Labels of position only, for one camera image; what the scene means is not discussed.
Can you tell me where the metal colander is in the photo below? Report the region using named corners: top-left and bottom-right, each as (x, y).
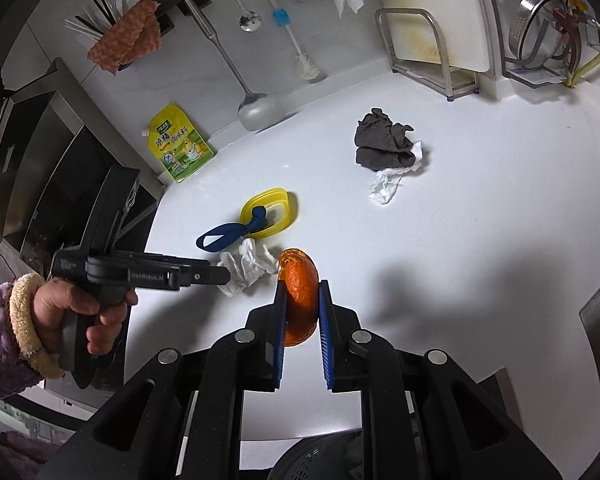
top-left (509, 0), bottom-right (581, 70)

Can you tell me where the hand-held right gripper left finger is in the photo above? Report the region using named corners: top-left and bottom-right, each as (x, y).
top-left (37, 280), bottom-right (288, 480)

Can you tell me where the yellow oval lid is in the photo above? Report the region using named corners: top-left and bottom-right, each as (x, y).
top-left (239, 187), bottom-right (298, 238)

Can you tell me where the white tissue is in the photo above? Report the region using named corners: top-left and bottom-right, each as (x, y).
top-left (216, 237), bottom-right (281, 297)
top-left (369, 141), bottom-right (426, 206)

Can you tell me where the reddish brown plastic tool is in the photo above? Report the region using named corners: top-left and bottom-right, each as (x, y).
top-left (551, 7), bottom-right (590, 78)

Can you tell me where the blue strap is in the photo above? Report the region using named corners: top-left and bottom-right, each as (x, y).
top-left (196, 207), bottom-right (268, 253)

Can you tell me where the steel range hood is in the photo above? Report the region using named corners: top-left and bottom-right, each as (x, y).
top-left (0, 57), bottom-right (88, 261)

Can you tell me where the person's left hand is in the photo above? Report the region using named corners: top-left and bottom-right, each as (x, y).
top-left (30, 272), bottom-right (140, 357)

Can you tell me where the orange peel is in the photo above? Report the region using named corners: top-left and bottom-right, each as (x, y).
top-left (278, 247), bottom-right (320, 347)

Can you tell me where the black perforated waste bin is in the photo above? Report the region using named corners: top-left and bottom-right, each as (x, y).
top-left (267, 430), bottom-right (366, 480)

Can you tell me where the purple fleece clothing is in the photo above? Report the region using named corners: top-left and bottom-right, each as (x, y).
top-left (0, 400), bottom-right (66, 480)

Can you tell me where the person's left forearm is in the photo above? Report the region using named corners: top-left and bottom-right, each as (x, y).
top-left (0, 272), bottom-right (68, 411)

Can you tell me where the metal dish rack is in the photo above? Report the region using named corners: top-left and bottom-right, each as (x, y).
top-left (500, 0), bottom-right (598, 88)

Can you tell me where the dark grey cloth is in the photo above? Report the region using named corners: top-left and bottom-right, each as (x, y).
top-left (354, 107), bottom-right (417, 171)

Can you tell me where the white brush with blue grip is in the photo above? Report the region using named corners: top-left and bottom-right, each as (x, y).
top-left (260, 0), bottom-right (327, 82)

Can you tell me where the white cutting board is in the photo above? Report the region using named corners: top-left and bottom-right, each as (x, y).
top-left (377, 0), bottom-right (492, 75)

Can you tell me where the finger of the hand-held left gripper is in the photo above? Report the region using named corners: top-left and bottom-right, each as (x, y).
top-left (180, 258), bottom-right (231, 289)

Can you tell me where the yellow seasoning pouch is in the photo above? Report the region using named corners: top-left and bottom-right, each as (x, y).
top-left (141, 103), bottom-right (216, 184)

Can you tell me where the orange waffle dish cloth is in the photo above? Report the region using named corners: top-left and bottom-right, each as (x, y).
top-left (87, 0), bottom-right (162, 76)

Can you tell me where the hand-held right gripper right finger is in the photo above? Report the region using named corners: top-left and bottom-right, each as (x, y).
top-left (318, 280), bottom-right (563, 480)

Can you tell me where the metal spatula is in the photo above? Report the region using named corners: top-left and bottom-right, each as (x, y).
top-left (179, 0), bottom-right (281, 133)

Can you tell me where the metal cutting board rack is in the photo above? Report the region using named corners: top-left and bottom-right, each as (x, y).
top-left (375, 7), bottom-right (481, 103)

